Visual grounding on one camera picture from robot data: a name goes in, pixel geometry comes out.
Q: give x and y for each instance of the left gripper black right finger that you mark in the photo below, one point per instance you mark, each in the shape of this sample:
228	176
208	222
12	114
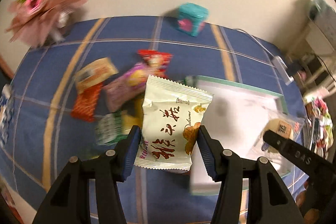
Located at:
269	200

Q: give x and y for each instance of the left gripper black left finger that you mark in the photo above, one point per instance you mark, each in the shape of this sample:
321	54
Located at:
68	198

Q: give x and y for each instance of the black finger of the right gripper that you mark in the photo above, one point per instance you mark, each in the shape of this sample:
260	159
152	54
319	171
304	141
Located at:
321	172

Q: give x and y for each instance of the white tray with green rim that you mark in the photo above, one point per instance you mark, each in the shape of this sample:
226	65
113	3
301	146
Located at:
237	112

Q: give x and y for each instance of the clear packet with round pastry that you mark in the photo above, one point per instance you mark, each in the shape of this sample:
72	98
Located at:
284	125

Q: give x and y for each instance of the white walnut cake snack packet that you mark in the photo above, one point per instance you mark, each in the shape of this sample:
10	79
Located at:
172	115

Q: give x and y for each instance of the green clear rice cracker packet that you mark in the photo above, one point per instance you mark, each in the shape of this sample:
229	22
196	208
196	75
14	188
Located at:
112	128

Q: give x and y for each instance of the red orange patterned snack packet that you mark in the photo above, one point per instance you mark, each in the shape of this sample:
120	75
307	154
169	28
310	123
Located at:
85	104

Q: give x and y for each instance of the yellow transparent snack packet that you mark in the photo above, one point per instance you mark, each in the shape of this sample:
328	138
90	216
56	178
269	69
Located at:
132	114

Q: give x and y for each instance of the pink swiss roll packet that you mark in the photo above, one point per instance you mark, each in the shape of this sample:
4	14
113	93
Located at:
127	86

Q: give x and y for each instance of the small red peanut snack packet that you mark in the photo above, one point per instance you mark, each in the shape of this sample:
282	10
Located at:
158	61

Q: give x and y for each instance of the beige cake packet with barcode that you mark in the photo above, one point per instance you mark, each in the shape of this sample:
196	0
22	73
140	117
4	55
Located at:
94	73

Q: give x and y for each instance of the colourful toy clutter pile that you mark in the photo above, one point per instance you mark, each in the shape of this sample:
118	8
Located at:
318	128

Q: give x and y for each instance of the black power adapter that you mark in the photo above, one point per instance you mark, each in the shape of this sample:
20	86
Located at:
294	68

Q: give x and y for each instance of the white shelf unit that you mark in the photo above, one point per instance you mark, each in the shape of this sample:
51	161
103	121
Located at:
314	50

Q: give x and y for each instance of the white power strip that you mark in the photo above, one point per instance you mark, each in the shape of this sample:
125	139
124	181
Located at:
281	67

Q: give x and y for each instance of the teal toy box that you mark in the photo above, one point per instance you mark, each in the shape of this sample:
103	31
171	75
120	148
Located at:
191	18

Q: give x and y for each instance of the pink flower bouquet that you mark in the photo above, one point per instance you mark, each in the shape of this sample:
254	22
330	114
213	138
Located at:
37	21

